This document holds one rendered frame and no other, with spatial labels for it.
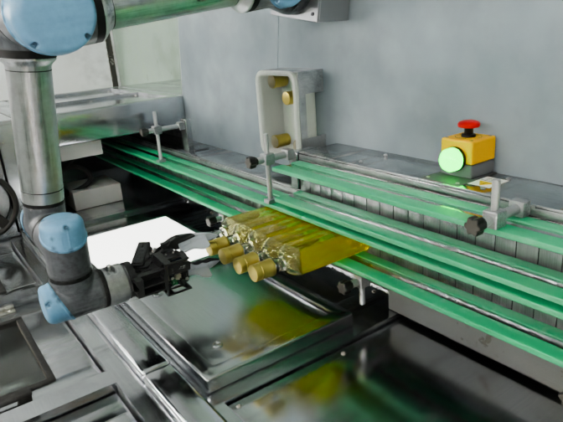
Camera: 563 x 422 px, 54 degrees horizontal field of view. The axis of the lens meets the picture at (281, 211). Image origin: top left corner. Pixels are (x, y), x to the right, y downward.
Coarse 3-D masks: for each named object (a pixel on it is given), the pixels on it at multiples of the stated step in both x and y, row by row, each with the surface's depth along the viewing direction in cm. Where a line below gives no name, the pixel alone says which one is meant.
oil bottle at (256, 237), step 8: (272, 224) 121; (280, 224) 121; (288, 224) 120; (296, 224) 120; (304, 224) 121; (256, 232) 117; (264, 232) 117; (272, 232) 117; (280, 232) 117; (248, 240) 117; (256, 240) 115; (264, 240) 115; (256, 248) 115
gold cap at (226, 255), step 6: (228, 246) 114; (234, 246) 114; (240, 246) 114; (222, 252) 112; (228, 252) 112; (234, 252) 113; (240, 252) 114; (222, 258) 113; (228, 258) 112; (234, 258) 113
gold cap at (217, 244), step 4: (224, 236) 119; (212, 240) 117; (216, 240) 118; (220, 240) 118; (224, 240) 118; (228, 240) 118; (212, 244) 116; (216, 244) 117; (220, 244) 117; (224, 244) 118; (228, 244) 118; (208, 248) 118; (212, 248) 116; (216, 248) 117; (220, 248) 117; (208, 252) 118; (212, 252) 117; (216, 252) 117
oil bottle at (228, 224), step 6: (252, 210) 132; (258, 210) 131; (264, 210) 131; (270, 210) 131; (276, 210) 131; (234, 216) 128; (240, 216) 128; (246, 216) 128; (252, 216) 128; (258, 216) 128; (222, 222) 127; (228, 222) 125; (234, 222) 125; (240, 222) 125; (222, 228) 125; (228, 228) 124; (228, 234) 124
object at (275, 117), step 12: (264, 72) 141; (276, 72) 136; (288, 72) 132; (264, 84) 145; (288, 84) 145; (264, 96) 146; (276, 96) 148; (264, 108) 147; (276, 108) 149; (288, 108) 148; (264, 120) 148; (276, 120) 150; (288, 120) 149; (264, 132) 149; (276, 132) 151; (288, 132) 151; (300, 132) 136; (300, 144) 137
